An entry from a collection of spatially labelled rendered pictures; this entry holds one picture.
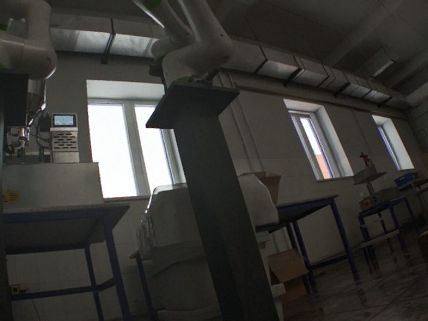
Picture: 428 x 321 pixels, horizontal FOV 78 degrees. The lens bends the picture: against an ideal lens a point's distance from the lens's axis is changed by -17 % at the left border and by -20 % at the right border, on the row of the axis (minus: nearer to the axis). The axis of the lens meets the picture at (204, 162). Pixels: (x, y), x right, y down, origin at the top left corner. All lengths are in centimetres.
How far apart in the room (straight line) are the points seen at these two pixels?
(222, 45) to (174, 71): 20
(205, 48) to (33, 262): 252
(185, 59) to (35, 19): 62
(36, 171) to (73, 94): 247
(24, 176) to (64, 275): 169
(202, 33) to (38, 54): 58
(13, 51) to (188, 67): 62
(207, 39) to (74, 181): 91
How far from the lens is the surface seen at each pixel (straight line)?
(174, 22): 148
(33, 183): 156
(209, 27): 119
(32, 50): 108
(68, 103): 388
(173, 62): 120
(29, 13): 142
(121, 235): 327
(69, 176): 158
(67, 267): 312
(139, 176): 401
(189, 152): 103
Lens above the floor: 31
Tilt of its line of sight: 21 degrees up
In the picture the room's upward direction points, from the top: 16 degrees counter-clockwise
